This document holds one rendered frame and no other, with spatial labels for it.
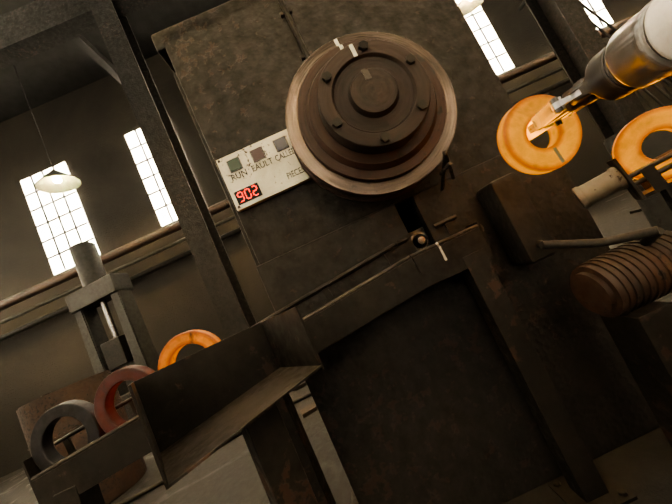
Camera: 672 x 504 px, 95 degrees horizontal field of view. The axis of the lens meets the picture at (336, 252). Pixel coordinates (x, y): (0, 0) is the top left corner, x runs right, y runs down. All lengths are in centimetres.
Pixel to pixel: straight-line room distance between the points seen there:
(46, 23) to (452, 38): 519
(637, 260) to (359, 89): 71
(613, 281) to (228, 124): 110
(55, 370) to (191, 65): 873
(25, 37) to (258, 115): 493
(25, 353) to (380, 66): 965
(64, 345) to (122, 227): 288
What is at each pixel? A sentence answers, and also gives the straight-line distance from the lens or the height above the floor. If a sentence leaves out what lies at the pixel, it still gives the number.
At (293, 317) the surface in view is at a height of 70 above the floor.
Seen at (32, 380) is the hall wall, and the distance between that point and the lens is 993.
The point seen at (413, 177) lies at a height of 90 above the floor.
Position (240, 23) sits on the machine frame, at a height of 166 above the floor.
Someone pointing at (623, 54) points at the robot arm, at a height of 84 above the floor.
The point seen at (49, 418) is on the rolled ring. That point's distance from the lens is 117.
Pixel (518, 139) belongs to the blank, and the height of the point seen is 83.
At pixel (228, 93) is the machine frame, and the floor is 144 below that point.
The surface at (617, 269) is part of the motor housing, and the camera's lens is 87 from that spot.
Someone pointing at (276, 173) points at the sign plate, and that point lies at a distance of 102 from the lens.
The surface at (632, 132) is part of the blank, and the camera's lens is 98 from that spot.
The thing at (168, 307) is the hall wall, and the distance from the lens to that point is 793.
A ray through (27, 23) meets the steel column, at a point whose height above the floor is 517.
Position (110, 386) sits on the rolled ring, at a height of 73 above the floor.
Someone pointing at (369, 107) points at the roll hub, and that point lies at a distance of 83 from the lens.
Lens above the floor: 73
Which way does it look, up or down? 5 degrees up
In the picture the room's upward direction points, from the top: 25 degrees counter-clockwise
